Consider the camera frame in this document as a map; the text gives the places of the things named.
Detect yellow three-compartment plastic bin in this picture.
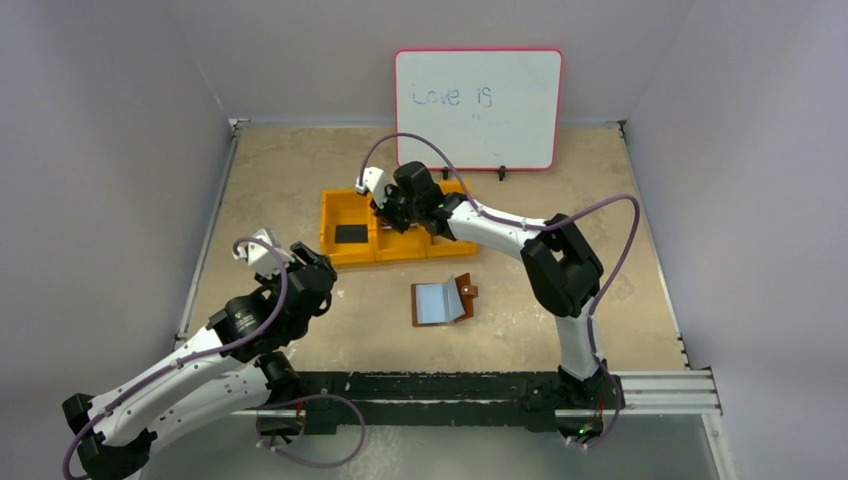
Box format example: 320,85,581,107
319,189,478,268

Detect brown leather card holder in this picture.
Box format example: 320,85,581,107
410,272,479,328

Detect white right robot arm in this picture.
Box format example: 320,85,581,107
355,161,608,407

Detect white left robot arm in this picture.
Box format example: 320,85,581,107
61,232,338,479

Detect black card in bin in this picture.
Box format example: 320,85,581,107
334,224,368,244

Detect pink-framed whiteboard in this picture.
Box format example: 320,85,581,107
394,48,565,171

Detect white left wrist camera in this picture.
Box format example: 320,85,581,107
232,228,294,279

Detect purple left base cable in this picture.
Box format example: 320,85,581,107
254,390,369,468

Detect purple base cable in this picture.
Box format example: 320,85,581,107
564,377,627,452
254,390,369,468

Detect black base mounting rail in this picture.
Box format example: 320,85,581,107
267,370,625,445

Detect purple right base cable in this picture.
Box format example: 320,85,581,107
564,377,627,452

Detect aluminium frame rail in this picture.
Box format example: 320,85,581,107
618,369,722,415

